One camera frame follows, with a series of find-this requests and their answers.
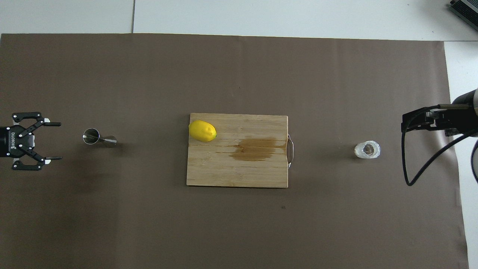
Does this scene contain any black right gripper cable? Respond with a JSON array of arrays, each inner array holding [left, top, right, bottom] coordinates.
[[401, 105, 478, 186]]

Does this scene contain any clear faceted glass cup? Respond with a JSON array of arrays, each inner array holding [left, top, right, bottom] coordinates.
[[354, 140, 381, 159]]

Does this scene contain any yellow lemon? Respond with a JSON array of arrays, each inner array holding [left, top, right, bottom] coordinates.
[[188, 120, 217, 143]]

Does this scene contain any wooden cutting board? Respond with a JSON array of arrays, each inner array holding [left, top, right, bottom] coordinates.
[[186, 113, 295, 188]]

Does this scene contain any grey finned metal device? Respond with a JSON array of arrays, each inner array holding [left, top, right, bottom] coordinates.
[[448, 0, 478, 32]]

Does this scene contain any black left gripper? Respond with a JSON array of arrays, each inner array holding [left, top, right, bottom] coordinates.
[[0, 112, 63, 171]]

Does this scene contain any brown paper table mat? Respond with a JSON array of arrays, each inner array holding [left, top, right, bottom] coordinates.
[[0, 33, 469, 269]]

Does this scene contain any steel double jigger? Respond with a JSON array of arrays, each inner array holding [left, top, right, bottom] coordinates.
[[83, 128, 118, 148]]

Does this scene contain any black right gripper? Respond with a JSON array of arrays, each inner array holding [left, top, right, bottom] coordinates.
[[401, 90, 478, 137]]

